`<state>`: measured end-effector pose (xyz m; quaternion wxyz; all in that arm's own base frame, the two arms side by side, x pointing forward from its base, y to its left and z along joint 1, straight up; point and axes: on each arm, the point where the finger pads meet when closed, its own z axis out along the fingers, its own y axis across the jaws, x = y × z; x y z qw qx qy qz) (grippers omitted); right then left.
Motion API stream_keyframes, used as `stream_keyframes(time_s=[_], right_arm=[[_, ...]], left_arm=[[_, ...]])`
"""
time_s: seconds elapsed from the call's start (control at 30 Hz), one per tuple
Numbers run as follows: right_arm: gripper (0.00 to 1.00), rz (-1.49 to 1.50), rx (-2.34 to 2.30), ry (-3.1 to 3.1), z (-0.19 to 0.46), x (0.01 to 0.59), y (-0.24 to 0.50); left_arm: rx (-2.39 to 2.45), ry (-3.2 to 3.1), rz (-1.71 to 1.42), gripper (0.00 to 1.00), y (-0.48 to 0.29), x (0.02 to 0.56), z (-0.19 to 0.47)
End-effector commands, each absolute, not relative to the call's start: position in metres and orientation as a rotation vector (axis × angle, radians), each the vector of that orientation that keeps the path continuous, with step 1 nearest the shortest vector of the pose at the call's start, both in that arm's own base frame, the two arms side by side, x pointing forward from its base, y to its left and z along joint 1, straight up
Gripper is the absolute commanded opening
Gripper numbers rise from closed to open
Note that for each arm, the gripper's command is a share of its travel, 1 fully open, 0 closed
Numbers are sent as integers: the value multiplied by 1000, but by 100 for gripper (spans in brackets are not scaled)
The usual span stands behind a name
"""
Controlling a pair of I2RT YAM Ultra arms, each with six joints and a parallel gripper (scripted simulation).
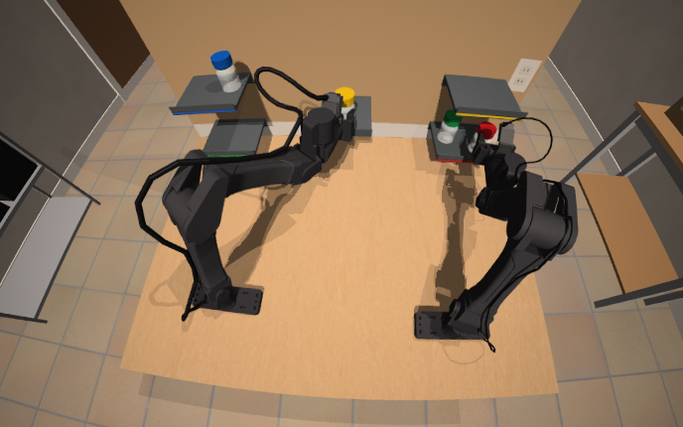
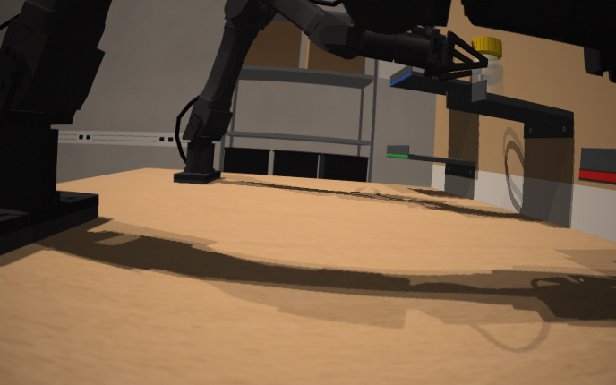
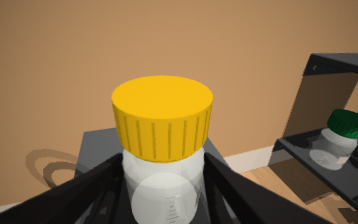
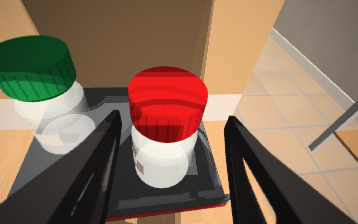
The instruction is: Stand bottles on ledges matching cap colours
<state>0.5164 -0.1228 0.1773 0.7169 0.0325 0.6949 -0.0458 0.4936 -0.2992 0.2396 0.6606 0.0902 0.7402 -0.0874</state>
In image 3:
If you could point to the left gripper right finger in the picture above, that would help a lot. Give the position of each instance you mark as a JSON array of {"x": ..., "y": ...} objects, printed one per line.
[{"x": 250, "y": 202}]

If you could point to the white bottle with green cap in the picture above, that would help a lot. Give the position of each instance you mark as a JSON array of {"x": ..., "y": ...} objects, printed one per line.
[{"x": 336, "y": 142}]

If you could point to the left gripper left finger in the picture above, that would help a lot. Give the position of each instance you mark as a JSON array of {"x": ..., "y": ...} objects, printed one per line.
[{"x": 66, "y": 203}]

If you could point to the white bottle with yellow cap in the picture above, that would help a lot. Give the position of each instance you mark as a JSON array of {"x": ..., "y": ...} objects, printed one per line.
[{"x": 163, "y": 121}]

